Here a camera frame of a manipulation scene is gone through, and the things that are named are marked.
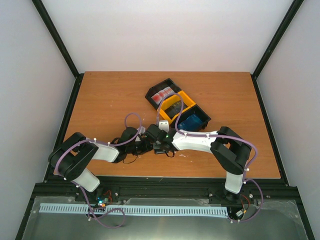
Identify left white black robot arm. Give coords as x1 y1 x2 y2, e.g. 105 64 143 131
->
48 126 153 202

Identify yellow plastic bin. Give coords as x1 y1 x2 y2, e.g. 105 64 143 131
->
156 90 196 124

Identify black aluminium frame rail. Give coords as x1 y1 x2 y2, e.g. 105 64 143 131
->
31 176 300 200

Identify stack of red cards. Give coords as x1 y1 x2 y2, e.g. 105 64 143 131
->
151 86 175 105

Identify black leather card holder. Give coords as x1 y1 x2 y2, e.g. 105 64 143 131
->
154 148 168 155

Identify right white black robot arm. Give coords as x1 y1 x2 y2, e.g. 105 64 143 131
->
151 126 253 194

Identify black bin with blue cards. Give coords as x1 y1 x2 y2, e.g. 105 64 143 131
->
177 104 212 132

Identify stack of blue cards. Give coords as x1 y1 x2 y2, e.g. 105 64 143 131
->
177 114 203 132

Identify black bin with red cards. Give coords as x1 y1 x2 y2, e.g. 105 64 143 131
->
145 78 181 110

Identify light blue slotted cable duct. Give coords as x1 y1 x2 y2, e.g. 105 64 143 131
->
38 203 228 218

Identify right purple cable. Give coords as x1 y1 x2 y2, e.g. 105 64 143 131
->
156 92 264 223

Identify black card holders in bin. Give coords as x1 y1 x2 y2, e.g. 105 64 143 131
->
164 100 188 119

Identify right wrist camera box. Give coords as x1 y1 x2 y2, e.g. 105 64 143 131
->
144 120 170 143

